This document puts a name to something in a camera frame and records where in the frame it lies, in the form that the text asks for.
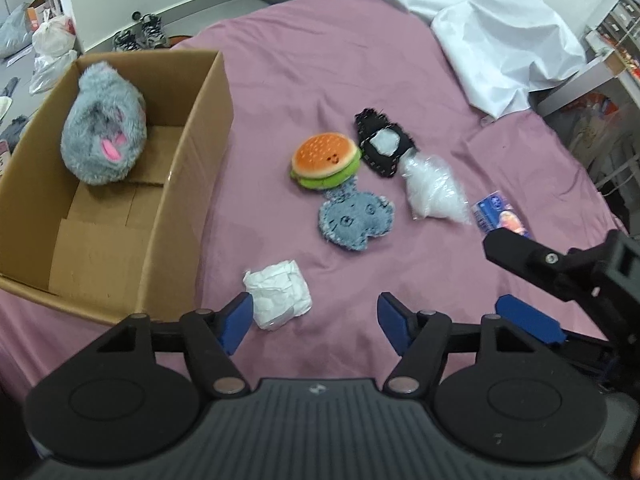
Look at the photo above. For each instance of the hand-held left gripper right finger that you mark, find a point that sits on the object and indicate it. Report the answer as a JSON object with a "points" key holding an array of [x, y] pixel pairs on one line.
{"points": [[395, 322]]}

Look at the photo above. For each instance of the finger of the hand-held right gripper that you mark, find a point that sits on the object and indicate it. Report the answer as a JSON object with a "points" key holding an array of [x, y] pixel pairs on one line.
{"points": [[530, 325], [515, 250]]}

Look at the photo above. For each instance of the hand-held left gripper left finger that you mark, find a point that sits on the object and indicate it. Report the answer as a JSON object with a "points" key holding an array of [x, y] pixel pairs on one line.
{"points": [[237, 322]]}

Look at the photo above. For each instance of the blue snack packet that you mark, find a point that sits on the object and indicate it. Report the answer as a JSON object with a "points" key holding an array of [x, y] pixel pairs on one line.
{"points": [[492, 212]]}

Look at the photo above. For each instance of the white diaper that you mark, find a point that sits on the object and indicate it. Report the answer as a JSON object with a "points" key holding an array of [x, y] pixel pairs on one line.
{"points": [[277, 292]]}

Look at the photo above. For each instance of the clear bag of white stuffing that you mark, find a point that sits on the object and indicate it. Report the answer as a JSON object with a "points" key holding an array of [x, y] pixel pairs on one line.
{"points": [[432, 192]]}

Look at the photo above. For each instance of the blue denim plush toy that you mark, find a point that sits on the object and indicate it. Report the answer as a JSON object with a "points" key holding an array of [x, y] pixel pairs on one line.
{"points": [[350, 220]]}

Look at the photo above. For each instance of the brown cardboard box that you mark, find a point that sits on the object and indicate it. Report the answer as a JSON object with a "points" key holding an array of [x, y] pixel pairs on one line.
{"points": [[190, 185]]}

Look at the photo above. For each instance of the black fabric pouch toy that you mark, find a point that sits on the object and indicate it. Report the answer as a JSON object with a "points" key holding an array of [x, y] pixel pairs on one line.
{"points": [[372, 154]]}

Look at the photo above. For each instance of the hamburger plush toy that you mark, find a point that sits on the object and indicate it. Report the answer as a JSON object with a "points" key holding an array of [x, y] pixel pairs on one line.
{"points": [[325, 152]]}

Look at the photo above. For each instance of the beige tote bag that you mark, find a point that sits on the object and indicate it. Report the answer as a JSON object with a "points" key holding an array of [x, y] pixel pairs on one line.
{"points": [[597, 127]]}

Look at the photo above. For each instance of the white desk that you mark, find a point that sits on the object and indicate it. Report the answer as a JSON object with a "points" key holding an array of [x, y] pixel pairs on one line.
{"points": [[580, 80]]}

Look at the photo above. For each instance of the white cover sheet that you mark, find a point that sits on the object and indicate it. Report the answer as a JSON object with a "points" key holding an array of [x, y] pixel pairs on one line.
{"points": [[500, 45]]}

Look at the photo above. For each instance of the grey fluffy plush toy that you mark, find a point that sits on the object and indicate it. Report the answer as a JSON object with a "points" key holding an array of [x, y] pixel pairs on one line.
{"points": [[100, 125]]}

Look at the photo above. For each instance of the grey drawer unit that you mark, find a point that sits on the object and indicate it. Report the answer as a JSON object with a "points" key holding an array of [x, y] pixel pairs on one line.
{"points": [[620, 17]]}

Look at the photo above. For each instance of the grey sneaker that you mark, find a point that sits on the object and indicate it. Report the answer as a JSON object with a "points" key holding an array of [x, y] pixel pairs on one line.
{"points": [[152, 30], [126, 41]]}

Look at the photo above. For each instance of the clear plastic bag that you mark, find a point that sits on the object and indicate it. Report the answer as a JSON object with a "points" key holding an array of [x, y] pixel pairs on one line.
{"points": [[50, 72]]}

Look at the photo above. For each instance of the white and red plastic bag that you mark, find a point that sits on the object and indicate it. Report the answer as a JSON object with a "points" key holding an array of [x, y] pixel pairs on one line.
{"points": [[52, 35]]}

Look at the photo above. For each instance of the grey plastic bag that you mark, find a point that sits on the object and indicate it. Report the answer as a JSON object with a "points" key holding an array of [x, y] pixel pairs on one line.
{"points": [[14, 32]]}

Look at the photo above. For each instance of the orange carton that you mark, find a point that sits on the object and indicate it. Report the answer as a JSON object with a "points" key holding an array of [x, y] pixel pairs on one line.
{"points": [[35, 12]]}

